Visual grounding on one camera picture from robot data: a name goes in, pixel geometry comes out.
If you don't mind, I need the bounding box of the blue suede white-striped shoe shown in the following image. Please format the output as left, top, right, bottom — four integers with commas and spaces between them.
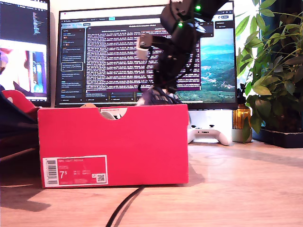
100, 111, 123, 121
136, 87, 183, 106

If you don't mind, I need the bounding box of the red cardboard shoebox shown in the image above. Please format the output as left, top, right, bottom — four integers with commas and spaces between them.
37, 104, 190, 189

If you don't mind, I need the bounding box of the white game controller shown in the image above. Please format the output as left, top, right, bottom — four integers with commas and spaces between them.
188, 124, 232, 146

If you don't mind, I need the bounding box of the large black computer monitor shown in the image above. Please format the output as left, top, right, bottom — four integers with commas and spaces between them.
54, 1, 238, 111

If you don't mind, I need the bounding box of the small pale green pot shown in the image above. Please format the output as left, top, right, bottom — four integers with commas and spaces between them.
231, 128, 253, 143

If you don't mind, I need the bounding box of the amber pump bottle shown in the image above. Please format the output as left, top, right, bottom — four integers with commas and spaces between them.
232, 83, 251, 130

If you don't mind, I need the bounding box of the green leafy houseplant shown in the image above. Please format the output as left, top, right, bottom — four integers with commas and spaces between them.
234, 0, 303, 144

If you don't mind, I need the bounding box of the dark rectangular planter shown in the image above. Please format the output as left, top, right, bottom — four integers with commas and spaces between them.
252, 128, 303, 149

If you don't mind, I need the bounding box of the dark teal curtain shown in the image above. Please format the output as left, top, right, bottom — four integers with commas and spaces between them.
259, 0, 303, 48

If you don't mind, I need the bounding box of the narrow black computer monitor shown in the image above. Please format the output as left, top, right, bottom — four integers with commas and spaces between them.
0, 0, 52, 108

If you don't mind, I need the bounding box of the black cable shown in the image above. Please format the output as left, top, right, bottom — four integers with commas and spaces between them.
105, 185, 145, 227

